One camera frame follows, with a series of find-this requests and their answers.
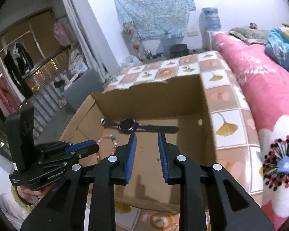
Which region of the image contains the multicolour glass bead bracelet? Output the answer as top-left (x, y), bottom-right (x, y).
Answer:
top-left (96, 134), bottom-right (118, 163)

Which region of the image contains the purple kids smartwatch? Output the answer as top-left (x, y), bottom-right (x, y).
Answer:
top-left (101, 118), bottom-right (178, 134)

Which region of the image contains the brown cardboard box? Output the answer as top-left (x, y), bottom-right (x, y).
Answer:
top-left (60, 74), bottom-right (217, 213)

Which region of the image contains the left hand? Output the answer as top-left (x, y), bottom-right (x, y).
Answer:
top-left (16, 185), bottom-right (53, 204)

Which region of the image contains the grey storage box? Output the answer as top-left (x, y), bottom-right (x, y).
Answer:
top-left (63, 69), bottom-right (104, 111)

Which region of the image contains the ginkgo pattern table mat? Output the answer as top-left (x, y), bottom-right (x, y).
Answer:
top-left (98, 52), bottom-right (263, 230)

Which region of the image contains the red hanging garment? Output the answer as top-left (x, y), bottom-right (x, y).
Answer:
top-left (0, 76), bottom-right (18, 115)

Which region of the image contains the black hanging garment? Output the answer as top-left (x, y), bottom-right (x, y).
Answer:
top-left (3, 42), bottom-right (34, 99)

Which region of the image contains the pink hanging garment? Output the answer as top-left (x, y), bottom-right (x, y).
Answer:
top-left (53, 17), bottom-right (76, 46)

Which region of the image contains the pink floral blanket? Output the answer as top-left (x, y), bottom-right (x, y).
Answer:
top-left (213, 33), bottom-right (289, 230)

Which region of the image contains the black pot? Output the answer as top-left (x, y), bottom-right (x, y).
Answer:
top-left (170, 44), bottom-right (189, 58)

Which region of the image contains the teal floral hanging cloth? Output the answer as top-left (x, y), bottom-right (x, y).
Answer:
top-left (114, 0), bottom-right (196, 40)

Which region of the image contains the blue patterned quilt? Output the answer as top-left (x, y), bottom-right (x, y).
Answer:
top-left (265, 27), bottom-right (289, 72)

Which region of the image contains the grey green pillow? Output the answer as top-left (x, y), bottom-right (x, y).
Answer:
top-left (228, 27), bottom-right (269, 45)

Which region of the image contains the blue water jug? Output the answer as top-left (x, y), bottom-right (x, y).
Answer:
top-left (202, 7), bottom-right (221, 31)

